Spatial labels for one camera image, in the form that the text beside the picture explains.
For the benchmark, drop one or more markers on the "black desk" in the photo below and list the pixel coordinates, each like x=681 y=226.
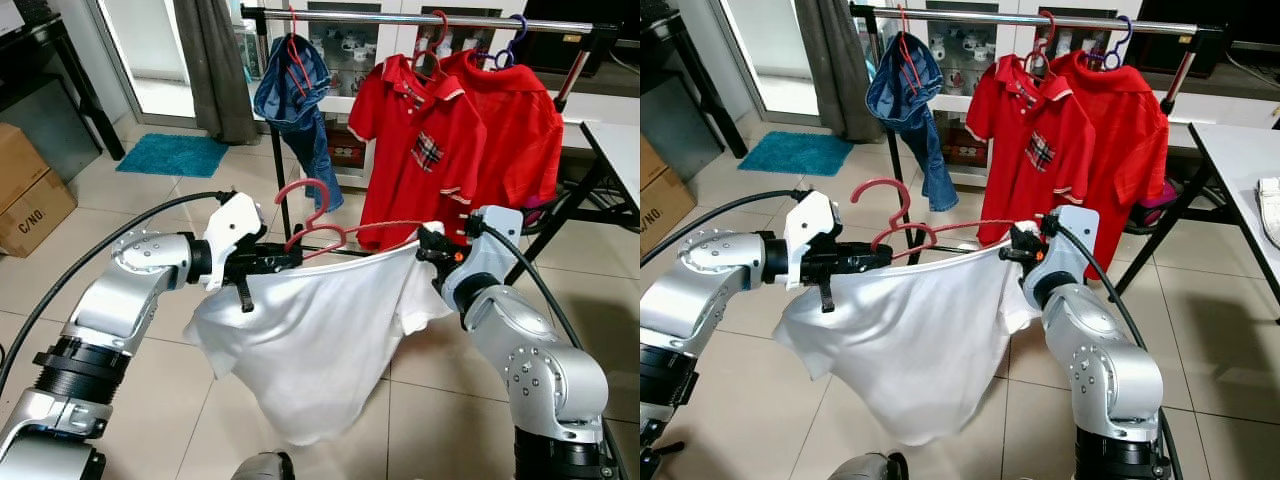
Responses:
x=680 y=50
x=40 y=50

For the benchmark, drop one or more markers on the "metal clothes rack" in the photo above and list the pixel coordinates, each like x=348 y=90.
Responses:
x=980 y=17
x=380 y=17

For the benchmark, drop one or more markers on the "blue denim jeans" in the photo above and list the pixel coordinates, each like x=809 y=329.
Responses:
x=900 y=90
x=290 y=90

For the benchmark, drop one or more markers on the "cardboard box printed C/NO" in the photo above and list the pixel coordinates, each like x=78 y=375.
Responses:
x=665 y=210
x=40 y=215

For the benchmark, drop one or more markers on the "purple hanger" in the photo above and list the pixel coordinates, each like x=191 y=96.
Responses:
x=522 y=25
x=1129 y=25

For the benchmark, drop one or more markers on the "thick red plastic hanger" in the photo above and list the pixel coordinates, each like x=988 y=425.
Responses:
x=443 y=25
x=1052 y=25
x=326 y=205
x=903 y=203

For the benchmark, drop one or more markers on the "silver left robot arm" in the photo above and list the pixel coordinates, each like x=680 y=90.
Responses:
x=710 y=290
x=130 y=290

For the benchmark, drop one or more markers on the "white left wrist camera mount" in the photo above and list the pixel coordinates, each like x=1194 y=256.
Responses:
x=235 y=220
x=812 y=220

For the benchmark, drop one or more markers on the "red polo with plaid pocket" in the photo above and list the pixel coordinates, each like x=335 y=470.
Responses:
x=400 y=130
x=1010 y=130

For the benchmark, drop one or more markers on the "plain red shirt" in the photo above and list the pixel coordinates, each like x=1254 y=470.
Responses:
x=1130 y=140
x=520 y=130

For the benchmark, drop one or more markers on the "black television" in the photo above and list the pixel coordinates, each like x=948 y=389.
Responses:
x=1240 y=20

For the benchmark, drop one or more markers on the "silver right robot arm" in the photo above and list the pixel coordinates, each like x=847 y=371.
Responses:
x=1100 y=360
x=530 y=350

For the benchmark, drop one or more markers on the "white table with black legs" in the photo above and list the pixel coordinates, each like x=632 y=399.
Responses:
x=620 y=150
x=1235 y=160

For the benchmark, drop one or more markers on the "magenta plastic object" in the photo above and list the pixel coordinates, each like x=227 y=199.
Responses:
x=1155 y=205
x=540 y=212

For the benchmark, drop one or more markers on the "white t-shirt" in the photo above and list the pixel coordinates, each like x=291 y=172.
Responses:
x=900 y=340
x=320 y=340

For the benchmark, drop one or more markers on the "grey robot knee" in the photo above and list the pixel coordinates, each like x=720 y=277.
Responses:
x=262 y=468
x=865 y=468

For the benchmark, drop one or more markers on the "teal floor mat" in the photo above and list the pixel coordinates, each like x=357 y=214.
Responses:
x=795 y=155
x=170 y=155

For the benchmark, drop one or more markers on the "white glass-door cabinet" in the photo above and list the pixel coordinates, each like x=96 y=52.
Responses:
x=392 y=40
x=1005 y=40

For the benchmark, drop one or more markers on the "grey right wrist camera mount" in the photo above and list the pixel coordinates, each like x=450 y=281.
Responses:
x=1070 y=240
x=495 y=240

